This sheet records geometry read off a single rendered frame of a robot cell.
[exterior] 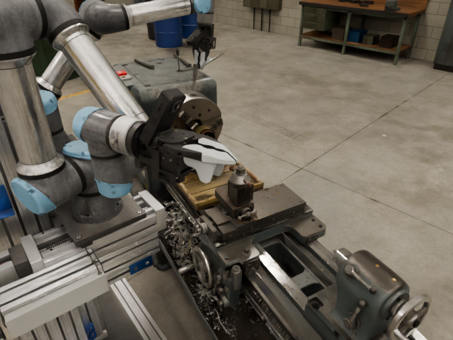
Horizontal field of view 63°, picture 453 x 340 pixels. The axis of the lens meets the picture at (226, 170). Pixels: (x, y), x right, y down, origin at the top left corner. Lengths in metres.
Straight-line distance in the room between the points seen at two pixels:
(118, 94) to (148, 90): 1.05
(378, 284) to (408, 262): 1.86
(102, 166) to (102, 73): 0.23
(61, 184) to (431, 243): 2.66
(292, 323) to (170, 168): 0.78
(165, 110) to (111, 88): 0.29
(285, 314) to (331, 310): 0.16
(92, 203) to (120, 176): 0.36
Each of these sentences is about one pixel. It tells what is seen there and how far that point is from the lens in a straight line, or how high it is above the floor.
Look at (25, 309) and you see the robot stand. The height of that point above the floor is 1.07.
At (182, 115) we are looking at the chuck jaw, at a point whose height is 1.18.
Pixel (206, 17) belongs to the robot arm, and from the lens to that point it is 1.81.
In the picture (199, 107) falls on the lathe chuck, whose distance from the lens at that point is 1.87.
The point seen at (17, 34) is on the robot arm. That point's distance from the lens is 0.91.
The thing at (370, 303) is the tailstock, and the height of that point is 1.09.
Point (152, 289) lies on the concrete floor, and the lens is 2.52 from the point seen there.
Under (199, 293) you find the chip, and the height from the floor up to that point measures 0.56.
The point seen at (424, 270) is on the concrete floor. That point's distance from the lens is 2.90.
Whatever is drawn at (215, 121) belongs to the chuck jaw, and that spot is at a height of 1.11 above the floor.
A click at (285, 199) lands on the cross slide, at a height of 0.97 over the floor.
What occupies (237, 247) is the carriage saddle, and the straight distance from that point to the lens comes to 1.42.
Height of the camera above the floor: 1.88
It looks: 32 degrees down
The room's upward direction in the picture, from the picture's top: straight up
